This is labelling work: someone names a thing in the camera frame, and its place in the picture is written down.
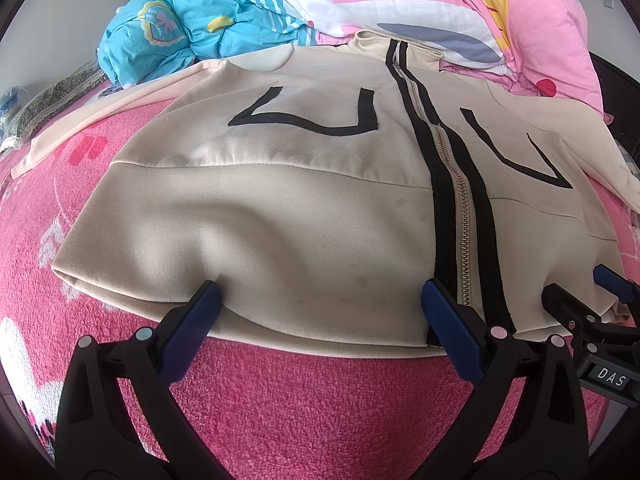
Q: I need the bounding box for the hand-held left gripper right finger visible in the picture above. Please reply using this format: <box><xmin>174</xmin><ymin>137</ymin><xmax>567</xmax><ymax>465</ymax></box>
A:
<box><xmin>415</xmin><ymin>280</ymin><xmax>591</xmax><ymax>480</ymax></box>

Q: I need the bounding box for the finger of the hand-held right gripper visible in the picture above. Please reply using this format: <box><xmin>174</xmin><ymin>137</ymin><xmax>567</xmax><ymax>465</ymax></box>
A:
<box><xmin>542</xmin><ymin>282</ymin><xmax>603</xmax><ymax>336</ymax></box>
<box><xmin>592</xmin><ymin>264</ymin><xmax>640</xmax><ymax>306</ymax></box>

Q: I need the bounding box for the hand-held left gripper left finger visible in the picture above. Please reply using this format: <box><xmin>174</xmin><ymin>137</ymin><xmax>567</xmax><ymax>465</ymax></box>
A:
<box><xmin>56</xmin><ymin>280</ymin><xmax>236</xmax><ymax>480</ymax></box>

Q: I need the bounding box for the beige zip jacket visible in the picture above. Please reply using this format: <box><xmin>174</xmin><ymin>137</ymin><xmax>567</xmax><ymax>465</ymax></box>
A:
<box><xmin>10</xmin><ymin>30</ymin><xmax>640</xmax><ymax>361</ymax></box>

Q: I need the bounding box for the pale patterned cloth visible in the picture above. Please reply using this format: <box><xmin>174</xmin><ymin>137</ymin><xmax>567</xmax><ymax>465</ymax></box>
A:
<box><xmin>617</xmin><ymin>140</ymin><xmax>640</xmax><ymax>186</ymax></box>

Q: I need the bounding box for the pink fleece blanket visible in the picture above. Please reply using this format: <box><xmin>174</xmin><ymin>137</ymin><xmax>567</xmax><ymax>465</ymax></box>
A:
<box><xmin>0</xmin><ymin>80</ymin><xmax>640</xmax><ymax>480</ymax></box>

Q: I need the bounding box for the dark patterned cloth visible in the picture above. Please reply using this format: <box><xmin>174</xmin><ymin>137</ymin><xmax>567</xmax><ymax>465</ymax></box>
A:
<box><xmin>10</xmin><ymin>57</ymin><xmax>108</xmax><ymax>141</ymax></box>

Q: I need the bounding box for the clear plastic bag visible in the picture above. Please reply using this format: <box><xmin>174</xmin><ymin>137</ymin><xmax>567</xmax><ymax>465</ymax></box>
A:
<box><xmin>0</xmin><ymin>87</ymin><xmax>26</xmax><ymax>151</ymax></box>

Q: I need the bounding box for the blue patterned quilt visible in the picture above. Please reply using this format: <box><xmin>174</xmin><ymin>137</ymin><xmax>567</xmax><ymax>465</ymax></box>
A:
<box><xmin>97</xmin><ymin>0</ymin><xmax>318</xmax><ymax>86</ymax></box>

